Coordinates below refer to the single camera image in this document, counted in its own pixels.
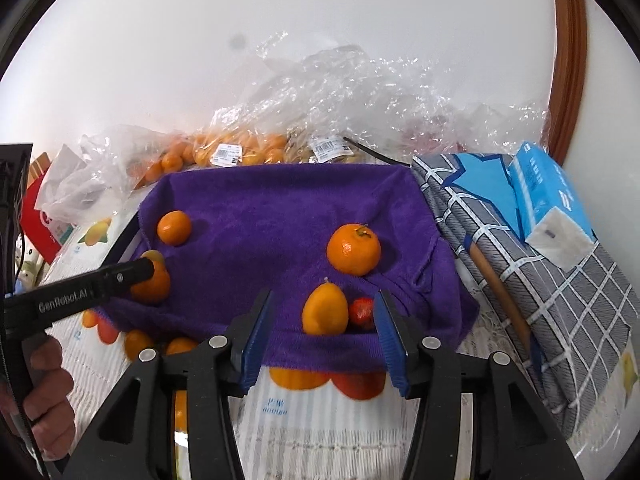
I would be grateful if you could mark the small red fruit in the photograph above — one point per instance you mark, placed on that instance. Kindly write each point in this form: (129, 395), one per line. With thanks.
(361, 312)

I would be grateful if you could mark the crumpled clear plastic bag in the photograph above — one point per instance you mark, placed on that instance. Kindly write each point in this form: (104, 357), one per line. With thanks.
(475, 120)

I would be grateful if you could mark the orange with pointed top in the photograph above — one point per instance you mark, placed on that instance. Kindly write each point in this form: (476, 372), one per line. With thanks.
(325, 310)

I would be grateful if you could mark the white plastic bag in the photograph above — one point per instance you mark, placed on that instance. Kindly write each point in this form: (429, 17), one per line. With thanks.
(65, 180)

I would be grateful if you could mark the brown wooden door frame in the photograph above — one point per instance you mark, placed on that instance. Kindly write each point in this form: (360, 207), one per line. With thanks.
(567, 50)

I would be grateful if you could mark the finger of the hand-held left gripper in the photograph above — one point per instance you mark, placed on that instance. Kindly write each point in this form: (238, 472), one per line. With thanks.
(132, 275)

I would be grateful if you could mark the grey checked cloth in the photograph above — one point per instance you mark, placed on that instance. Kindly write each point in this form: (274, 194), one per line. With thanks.
(575, 320)

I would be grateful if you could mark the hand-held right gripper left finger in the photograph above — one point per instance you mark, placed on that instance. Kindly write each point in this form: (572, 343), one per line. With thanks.
(255, 350)

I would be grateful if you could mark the purple towel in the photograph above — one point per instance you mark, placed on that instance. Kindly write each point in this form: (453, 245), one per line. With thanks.
(275, 220)

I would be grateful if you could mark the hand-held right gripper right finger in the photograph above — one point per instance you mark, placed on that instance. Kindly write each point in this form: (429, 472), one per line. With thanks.
(387, 345)

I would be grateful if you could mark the red paper bag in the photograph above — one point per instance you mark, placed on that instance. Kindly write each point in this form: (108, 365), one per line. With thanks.
(37, 225)

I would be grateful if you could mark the large clear plastic bag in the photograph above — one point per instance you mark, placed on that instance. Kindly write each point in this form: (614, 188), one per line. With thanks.
(320, 90)

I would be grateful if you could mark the wooden stick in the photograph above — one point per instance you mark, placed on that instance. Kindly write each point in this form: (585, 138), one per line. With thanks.
(500, 292)

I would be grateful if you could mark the fruit-printed tablecloth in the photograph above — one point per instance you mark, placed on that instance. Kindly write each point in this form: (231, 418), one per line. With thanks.
(320, 440)

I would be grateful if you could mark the pile of bagged oranges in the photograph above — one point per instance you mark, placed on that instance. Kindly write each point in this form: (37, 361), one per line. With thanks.
(250, 147)

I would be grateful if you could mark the blue tissue pack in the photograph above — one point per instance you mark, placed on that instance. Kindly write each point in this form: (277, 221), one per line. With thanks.
(545, 185)

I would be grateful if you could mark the bagged red fruit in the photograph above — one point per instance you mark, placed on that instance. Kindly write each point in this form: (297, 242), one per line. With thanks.
(425, 132)

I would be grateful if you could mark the large orange with green stem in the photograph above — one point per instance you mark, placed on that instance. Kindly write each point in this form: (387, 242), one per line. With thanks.
(354, 249)

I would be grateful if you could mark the small clear plastic bag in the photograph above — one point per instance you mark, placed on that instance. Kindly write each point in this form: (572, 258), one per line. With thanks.
(145, 145)

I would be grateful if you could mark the person's left hand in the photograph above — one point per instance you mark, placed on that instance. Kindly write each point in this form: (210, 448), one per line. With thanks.
(52, 400)

